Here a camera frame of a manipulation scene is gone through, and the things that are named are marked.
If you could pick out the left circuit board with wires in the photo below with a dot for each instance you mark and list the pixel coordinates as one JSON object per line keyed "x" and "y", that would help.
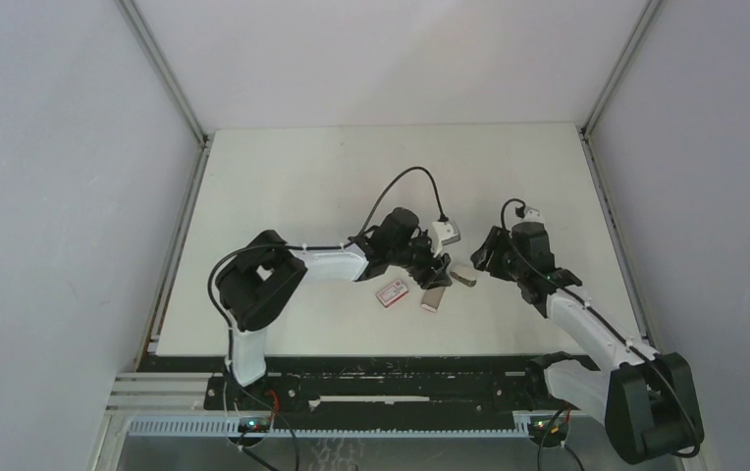
{"x": 244, "y": 427}

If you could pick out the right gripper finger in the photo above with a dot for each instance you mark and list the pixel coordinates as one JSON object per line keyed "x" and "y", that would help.
{"x": 494, "y": 268}
{"x": 487, "y": 250}

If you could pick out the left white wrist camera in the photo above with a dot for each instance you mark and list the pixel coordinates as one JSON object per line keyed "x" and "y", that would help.
{"x": 442, "y": 234}

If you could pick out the cardboard staple box tray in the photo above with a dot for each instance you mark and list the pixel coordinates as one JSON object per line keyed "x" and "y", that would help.
{"x": 432, "y": 298}

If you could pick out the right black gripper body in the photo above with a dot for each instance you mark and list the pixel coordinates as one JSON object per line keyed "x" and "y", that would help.
{"x": 512, "y": 267}

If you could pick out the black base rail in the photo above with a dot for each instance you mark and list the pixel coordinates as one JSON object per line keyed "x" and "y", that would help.
{"x": 436, "y": 394}

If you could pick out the red white staple box sleeve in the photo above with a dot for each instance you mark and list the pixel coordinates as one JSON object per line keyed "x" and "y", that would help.
{"x": 392, "y": 293}

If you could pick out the circuit board with wires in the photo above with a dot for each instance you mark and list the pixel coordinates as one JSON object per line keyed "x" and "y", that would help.
{"x": 244, "y": 427}
{"x": 552, "y": 432}

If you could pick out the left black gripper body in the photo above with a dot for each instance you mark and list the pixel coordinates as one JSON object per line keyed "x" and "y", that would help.
{"x": 412, "y": 254}

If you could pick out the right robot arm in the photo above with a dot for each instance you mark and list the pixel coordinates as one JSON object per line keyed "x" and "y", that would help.
{"x": 645, "y": 400}

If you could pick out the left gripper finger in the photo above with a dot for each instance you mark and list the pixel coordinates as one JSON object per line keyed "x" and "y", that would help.
{"x": 440, "y": 271}
{"x": 422, "y": 275}

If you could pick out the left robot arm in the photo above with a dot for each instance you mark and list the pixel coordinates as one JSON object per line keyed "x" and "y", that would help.
{"x": 251, "y": 286}

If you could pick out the right circuit board with wires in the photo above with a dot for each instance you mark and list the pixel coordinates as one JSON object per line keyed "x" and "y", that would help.
{"x": 552, "y": 432}

